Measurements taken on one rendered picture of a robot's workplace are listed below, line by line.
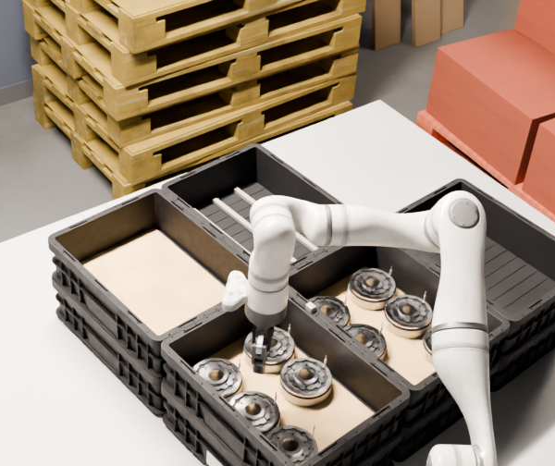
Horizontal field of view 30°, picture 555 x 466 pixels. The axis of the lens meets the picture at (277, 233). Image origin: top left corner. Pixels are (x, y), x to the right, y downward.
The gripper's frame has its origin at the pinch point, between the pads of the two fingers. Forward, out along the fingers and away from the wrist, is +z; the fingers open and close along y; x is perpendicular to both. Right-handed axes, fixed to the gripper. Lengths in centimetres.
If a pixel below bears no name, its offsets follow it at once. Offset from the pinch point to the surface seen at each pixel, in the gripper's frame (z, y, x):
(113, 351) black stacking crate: 21.6, 15.1, 33.0
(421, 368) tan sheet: 14.5, 16.9, -31.4
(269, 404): 11.7, -1.3, -2.4
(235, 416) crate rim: 4.7, -11.5, 2.8
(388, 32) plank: 90, 300, -18
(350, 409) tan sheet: 14.6, 3.2, -17.9
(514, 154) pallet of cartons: 71, 185, -68
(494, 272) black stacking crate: 15, 51, -47
